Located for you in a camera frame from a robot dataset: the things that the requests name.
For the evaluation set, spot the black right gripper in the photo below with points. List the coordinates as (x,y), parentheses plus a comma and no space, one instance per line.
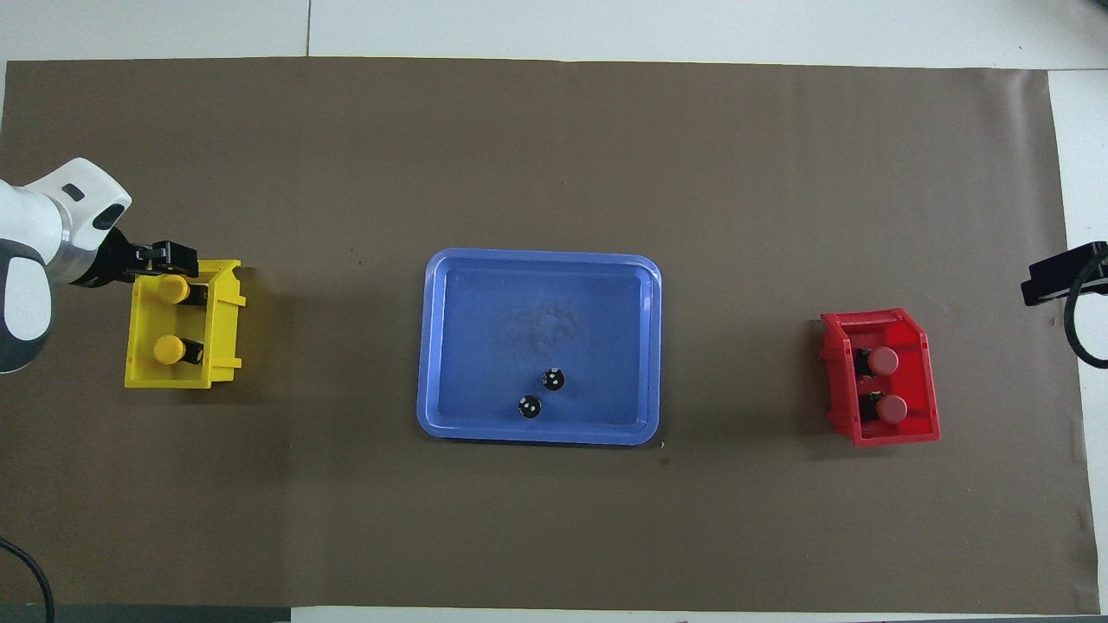
(1069,272)

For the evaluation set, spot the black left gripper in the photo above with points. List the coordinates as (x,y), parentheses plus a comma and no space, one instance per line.
(121,260)

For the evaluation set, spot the yellow push button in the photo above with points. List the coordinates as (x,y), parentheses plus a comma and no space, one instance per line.
(168,349)
(173,289)

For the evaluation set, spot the red push button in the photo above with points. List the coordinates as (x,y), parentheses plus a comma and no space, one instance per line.
(884,360)
(892,407)

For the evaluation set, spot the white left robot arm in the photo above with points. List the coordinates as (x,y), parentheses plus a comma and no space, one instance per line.
(26,225)

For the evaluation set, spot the yellow plastic storage bin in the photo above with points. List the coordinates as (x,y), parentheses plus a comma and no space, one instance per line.
(221,346)

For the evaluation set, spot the red plastic storage bin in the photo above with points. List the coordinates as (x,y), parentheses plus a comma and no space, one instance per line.
(917,381)

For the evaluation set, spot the small black knob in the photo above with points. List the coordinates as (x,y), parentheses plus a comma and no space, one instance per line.
(530,407)
(553,379)

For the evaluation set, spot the brown paper table mat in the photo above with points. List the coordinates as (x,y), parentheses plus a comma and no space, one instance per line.
(554,156)

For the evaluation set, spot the blue plastic tray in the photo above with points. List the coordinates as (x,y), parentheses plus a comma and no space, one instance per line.
(606,346)

